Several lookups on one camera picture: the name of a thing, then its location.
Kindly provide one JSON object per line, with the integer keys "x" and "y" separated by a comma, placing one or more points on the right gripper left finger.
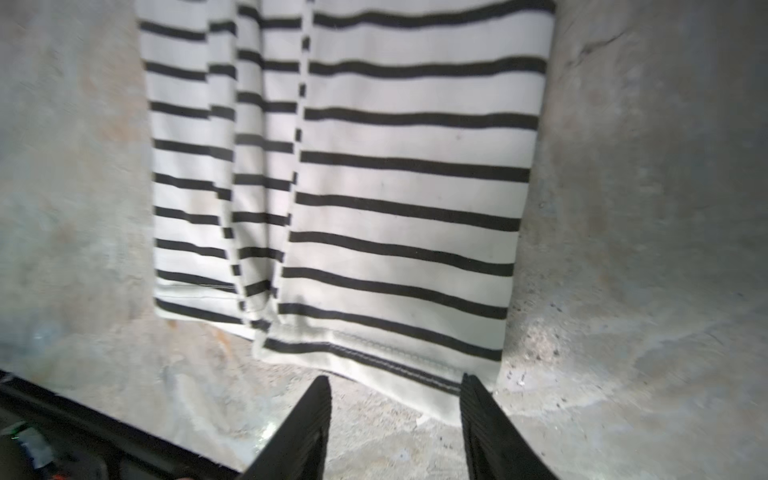
{"x": 298, "y": 448}

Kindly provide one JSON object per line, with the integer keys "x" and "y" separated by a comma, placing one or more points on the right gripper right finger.
{"x": 494, "y": 448}

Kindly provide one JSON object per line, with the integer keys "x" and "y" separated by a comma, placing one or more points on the black white striped tank top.
{"x": 343, "y": 182}

